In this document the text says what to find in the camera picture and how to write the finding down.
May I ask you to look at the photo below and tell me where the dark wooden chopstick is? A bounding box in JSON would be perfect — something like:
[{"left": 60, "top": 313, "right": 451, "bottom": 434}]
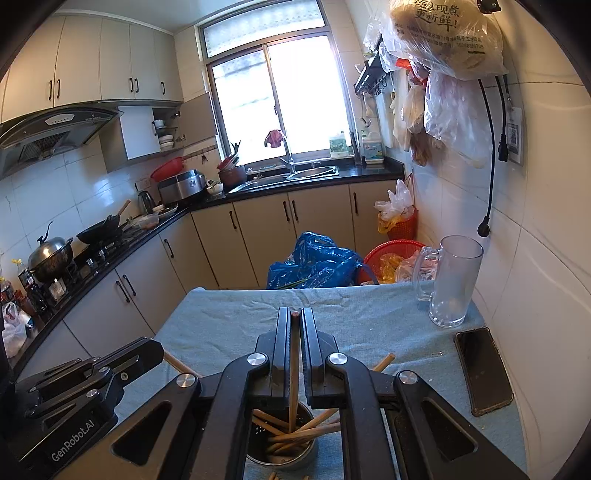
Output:
[{"left": 288, "top": 311, "right": 301, "bottom": 433}]

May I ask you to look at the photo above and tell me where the steel kitchen sink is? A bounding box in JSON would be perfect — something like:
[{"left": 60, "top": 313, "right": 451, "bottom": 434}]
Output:
[{"left": 229, "top": 166, "right": 339, "bottom": 194}]

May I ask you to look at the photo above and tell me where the black utensil holder cup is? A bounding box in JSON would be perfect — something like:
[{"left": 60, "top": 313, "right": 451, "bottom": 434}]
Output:
[{"left": 246, "top": 409, "right": 318, "bottom": 470}]

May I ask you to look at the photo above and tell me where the black smartphone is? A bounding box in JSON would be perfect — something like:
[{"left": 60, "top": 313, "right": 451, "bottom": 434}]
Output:
[{"left": 454, "top": 327, "right": 514, "bottom": 417}]

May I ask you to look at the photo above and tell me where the grey-green table cloth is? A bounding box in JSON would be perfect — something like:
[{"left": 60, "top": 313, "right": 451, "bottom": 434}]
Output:
[{"left": 112, "top": 281, "right": 528, "bottom": 480}]

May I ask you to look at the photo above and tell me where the steel lidded wok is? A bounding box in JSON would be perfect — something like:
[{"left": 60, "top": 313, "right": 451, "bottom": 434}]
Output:
[{"left": 27, "top": 221, "right": 73, "bottom": 284}]

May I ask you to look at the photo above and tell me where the clear glass beer mug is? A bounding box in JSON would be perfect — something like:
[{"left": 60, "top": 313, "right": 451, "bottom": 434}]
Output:
[{"left": 412, "top": 235, "right": 485, "bottom": 328}]

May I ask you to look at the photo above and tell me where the red plastic basket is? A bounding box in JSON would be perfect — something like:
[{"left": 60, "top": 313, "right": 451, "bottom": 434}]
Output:
[{"left": 356, "top": 240, "right": 424, "bottom": 285}]

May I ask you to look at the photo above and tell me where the blue plastic bag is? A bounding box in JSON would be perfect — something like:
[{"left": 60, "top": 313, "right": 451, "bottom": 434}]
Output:
[{"left": 266, "top": 232, "right": 365, "bottom": 290}]

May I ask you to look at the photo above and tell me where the black frying pan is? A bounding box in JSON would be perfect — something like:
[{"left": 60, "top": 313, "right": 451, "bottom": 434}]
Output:
[{"left": 77, "top": 200, "right": 131, "bottom": 245}]

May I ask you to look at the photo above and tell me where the red waste bin with bags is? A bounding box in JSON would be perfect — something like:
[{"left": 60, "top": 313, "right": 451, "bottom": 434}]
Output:
[{"left": 374, "top": 180, "right": 419, "bottom": 240}]

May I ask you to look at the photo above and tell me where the silver rice cooker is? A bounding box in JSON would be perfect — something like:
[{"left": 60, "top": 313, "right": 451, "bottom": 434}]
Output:
[{"left": 157, "top": 169, "right": 206, "bottom": 205}]

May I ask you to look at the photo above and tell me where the dark utensil crock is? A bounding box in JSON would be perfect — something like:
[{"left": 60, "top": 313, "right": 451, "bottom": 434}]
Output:
[{"left": 217, "top": 142, "right": 247, "bottom": 192}]

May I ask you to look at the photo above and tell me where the red colander bowl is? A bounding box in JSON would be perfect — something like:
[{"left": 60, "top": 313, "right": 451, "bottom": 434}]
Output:
[{"left": 150, "top": 156, "right": 183, "bottom": 182}]

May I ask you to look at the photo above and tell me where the range hood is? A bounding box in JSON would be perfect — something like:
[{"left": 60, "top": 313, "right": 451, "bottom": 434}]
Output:
[{"left": 1, "top": 105, "right": 122, "bottom": 178}]

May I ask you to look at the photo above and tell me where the steel faucet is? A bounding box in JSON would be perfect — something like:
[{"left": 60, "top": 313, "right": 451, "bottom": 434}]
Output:
[{"left": 263, "top": 129, "right": 296, "bottom": 173}]

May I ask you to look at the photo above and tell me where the large hanging plastic bag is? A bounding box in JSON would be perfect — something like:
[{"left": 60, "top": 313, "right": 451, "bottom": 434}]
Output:
[{"left": 389, "top": 1, "right": 507, "bottom": 81}]

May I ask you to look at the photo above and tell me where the black power cable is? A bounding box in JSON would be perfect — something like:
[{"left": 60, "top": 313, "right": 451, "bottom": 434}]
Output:
[{"left": 476, "top": 78, "right": 498, "bottom": 239}]

